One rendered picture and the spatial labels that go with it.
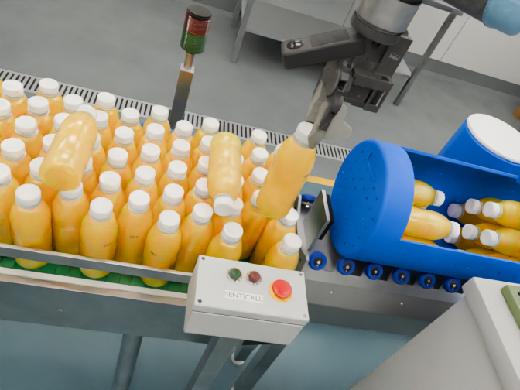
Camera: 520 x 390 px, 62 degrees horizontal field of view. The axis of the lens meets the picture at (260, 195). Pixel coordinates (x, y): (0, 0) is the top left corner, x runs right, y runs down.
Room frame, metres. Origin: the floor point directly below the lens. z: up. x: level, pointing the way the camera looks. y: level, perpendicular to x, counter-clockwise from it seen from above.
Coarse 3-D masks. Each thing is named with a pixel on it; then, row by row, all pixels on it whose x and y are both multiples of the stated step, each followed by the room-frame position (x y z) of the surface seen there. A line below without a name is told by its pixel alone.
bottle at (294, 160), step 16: (288, 144) 0.60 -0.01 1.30; (304, 144) 0.59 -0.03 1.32; (288, 160) 0.58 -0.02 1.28; (304, 160) 0.58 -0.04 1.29; (272, 176) 0.58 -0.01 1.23; (288, 176) 0.57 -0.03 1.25; (304, 176) 0.59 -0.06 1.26; (272, 192) 0.58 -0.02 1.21; (288, 192) 0.58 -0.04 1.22; (272, 208) 0.57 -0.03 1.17; (288, 208) 0.59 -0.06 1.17
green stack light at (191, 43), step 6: (186, 36) 0.98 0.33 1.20; (192, 36) 0.98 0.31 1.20; (198, 36) 0.98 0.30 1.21; (204, 36) 1.00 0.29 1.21; (180, 42) 0.99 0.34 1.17; (186, 42) 0.98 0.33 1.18; (192, 42) 0.98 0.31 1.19; (198, 42) 0.98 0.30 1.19; (204, 42) 1.00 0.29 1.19; (186, 48) 0.98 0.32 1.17; (192, 48) 0.98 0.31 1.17; (198, 48) 0.99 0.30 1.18
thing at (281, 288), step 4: (276, 280) 0.47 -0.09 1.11; (280, 280) 0.48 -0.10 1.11; (284, 280) 0.48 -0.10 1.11; (276, 284) 0.47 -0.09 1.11; (280, 284) 0.47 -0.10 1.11; (284, 284) 0.47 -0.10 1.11; (288, 284) 0.48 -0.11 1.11; (272, 288) 0.46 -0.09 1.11; (276, 288) 0.46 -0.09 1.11; (280, 288) 0.46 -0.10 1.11; (284, 288) 0.47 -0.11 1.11; (288, 288) 0.47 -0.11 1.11; (276, 292) 0.45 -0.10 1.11; (280, 292) 0.45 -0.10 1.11; (284, 292) 0.46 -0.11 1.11; (288, 292) 0.46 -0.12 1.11; (280, 296) 0.45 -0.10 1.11; (284, 296) 0.45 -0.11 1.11; (288, 296) 0.45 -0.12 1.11
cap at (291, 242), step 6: (288, 234) 0.60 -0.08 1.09; (294, 234) 0.61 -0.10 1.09; (282, 240) 0.59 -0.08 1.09; (288, 240) 0.59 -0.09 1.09; (294, 240) 0.60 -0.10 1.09; (300, 240) 0.60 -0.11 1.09; (282, 246) 0.58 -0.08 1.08; (288, 246) 0.58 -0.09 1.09; (294, 246) 0.58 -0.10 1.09; (300, 246) 0.59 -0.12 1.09; (294, 252) 0.58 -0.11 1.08
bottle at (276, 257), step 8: (272, 248) 0.59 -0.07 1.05; (280, 248) 0.58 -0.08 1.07; (272, 256) 0.57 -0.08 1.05; (280, 256) 0.57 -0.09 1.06; (288, 256) 0.58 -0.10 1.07; (296, 256) 0.59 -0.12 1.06; (264, 264) 0.58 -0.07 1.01; (272, 264) 0.57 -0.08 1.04; (280, 264) 0.56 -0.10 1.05; (288, 264) 0.57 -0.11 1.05; (296, 264) 0.59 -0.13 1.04
